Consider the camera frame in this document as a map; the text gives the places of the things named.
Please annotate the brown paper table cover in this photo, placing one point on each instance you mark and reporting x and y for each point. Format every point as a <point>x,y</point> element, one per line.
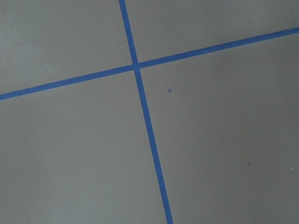
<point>149,111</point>

